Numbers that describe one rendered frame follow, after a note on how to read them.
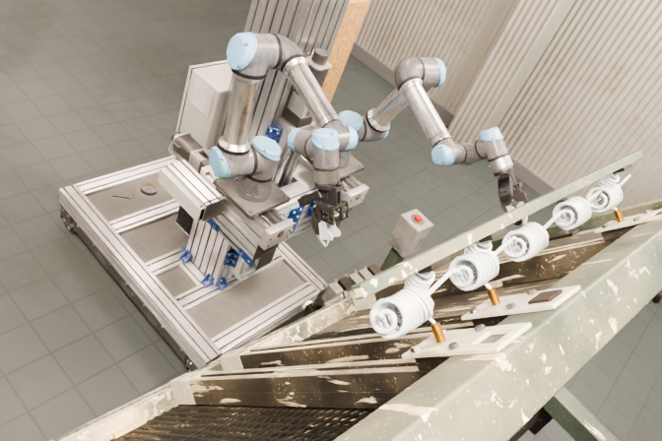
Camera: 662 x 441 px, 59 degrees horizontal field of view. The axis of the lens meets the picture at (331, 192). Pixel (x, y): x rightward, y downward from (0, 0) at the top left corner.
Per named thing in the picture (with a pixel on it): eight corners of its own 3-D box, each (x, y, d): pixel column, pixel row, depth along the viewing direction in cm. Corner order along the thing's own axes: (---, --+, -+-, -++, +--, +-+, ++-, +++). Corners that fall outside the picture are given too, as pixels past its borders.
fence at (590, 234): (424, 276, 251) (421, 267, 251) (651, 228, 180) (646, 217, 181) (417, 280, 248) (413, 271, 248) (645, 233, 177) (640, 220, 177)
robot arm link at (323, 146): (326, 125, 172) (344, 130, 166) (327, 160, 176) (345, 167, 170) (304, 130, 168) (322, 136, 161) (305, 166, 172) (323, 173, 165)
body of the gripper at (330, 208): (332, 227, 171) (331, 189, 166) (310, 220, 176) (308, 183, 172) (349, 220, 176) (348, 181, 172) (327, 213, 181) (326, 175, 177)
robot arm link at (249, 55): (254, 181, 218) (286, 41, 189) (218, 186, 209) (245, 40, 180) (238, 163, 225) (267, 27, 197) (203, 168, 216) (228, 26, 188)
